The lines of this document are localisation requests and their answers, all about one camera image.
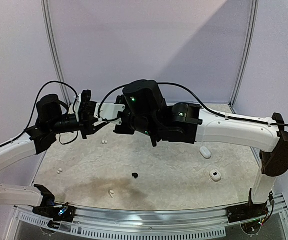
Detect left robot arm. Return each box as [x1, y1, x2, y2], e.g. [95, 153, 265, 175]
[0, 90, 104, 217]

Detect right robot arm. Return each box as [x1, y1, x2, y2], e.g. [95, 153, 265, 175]
[114, 79, 288, 218]

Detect white oval charging case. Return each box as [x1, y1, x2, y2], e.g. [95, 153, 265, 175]
[199, 146, 211, 159]

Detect white case with black window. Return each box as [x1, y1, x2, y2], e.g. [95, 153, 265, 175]
[209, 169, 221, 182]

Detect black clip earbud centre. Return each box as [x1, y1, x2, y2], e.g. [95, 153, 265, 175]
[132, 173, 138, 179]

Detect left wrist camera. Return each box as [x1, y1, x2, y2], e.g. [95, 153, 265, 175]
[72, 89, 96, 123]

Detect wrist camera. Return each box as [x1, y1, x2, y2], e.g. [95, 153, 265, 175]
[93, 102, 126, 125]
[72, 89, 96, 123]

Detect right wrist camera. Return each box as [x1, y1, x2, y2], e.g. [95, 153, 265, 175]
[93, 102, 126, 125]

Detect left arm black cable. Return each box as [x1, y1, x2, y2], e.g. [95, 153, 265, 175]
[0, 80, 84, 156]

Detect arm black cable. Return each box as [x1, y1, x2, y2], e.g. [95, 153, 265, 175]
[97, 82, 288, 226]
[0, 80, 84, 156]

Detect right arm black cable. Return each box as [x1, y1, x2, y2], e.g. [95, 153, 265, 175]
[97, 82, 288, 226]

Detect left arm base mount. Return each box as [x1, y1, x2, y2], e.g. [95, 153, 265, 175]
[32, 199, 76, 223]

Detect aluminium front rail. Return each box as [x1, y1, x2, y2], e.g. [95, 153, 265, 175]
[6, 194, 288, 240]

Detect right aluminium frame post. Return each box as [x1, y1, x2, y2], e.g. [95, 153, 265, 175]
[229, 0, 258, 109]

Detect aluminium frame post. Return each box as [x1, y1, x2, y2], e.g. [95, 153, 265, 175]
[40, 0, 71, 101]
[229, 0, 258, 109]

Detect left aluminium frame post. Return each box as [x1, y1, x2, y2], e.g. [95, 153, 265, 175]
[40, 0, 71, 101]

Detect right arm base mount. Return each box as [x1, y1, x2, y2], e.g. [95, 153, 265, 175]
[225, 198, 268, 223]

